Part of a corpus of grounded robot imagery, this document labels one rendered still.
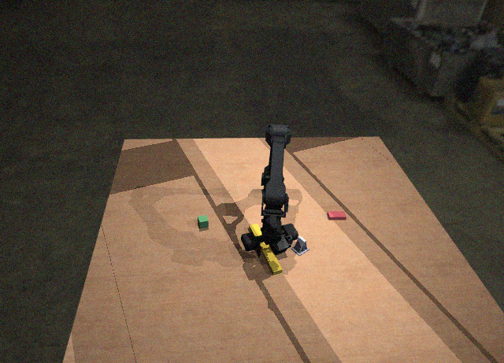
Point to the green cube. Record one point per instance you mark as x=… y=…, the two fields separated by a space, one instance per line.
x=203 y=222

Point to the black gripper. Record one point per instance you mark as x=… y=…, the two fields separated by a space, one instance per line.
x=252 y=242

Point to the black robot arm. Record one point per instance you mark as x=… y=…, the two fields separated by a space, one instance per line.
x=274 y=193

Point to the yellow bar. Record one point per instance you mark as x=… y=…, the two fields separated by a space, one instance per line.
x=266 y=251

